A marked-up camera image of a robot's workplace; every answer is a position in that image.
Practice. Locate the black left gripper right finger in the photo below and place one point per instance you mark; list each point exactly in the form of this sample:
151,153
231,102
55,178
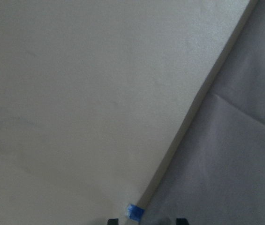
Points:
182,221

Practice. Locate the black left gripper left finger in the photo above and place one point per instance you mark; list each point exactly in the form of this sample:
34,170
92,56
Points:
113,221

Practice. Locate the dark brown t-shirt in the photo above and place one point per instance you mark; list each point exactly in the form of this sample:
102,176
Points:
217,175

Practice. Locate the blue tape stub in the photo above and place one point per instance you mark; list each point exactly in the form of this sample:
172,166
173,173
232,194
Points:
134,212

